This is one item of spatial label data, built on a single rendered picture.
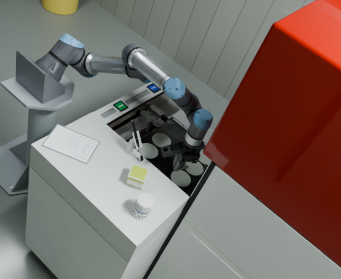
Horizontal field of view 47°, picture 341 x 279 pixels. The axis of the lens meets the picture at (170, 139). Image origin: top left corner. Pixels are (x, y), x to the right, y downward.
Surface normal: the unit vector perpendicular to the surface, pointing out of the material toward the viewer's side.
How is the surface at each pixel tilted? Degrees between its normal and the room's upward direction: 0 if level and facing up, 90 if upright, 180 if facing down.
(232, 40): 90
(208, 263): 90
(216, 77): 90
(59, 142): 0
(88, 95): 0
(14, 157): 0
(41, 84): 90
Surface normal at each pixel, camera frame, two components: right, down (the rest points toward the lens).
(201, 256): -0.61, 0.44
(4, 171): 0.29, -0.66
